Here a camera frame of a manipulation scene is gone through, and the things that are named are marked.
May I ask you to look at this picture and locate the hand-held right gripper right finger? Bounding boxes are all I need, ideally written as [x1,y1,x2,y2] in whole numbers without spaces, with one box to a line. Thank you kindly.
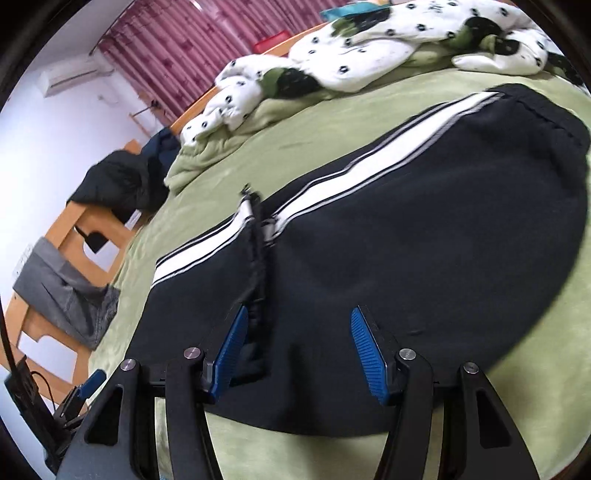
[350,305,541,480]

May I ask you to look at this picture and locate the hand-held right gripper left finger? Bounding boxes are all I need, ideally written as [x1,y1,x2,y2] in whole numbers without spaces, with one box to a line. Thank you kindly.
[57,304,250,480]

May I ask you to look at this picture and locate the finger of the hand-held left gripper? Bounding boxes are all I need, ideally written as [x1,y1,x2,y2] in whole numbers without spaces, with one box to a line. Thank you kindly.
[74,369,107,401]

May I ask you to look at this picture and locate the black pants with white stripes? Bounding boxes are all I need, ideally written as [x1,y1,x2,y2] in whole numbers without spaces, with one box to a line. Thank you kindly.
[124,83,591,439]

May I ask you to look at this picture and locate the grey cloth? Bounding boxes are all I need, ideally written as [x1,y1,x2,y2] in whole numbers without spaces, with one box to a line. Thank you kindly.
[13,236,122,350]

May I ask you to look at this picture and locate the black jacket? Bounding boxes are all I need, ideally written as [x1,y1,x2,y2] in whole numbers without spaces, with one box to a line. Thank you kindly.
[67,127,183,228]

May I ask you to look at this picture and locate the green bed blanket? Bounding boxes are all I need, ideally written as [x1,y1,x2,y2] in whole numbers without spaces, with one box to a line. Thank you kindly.
[88,65,591,480]

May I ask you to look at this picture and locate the pink patterned curtain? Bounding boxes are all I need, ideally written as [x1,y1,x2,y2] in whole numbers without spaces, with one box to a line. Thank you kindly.
[92,0,338,134]

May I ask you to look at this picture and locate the white spotted quilt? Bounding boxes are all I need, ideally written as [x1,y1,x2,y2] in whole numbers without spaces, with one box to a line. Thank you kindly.
[179,0,561,147]

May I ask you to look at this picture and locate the red box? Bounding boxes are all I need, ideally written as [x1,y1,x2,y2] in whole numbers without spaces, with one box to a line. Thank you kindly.
[254,31,289,54]

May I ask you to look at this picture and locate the white air conditioner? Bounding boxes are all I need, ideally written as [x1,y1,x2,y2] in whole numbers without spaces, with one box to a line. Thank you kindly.
[38,55,114,97]

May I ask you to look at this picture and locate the teal cloth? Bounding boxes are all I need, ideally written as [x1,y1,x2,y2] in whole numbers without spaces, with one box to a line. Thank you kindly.
[321,2,393,21]

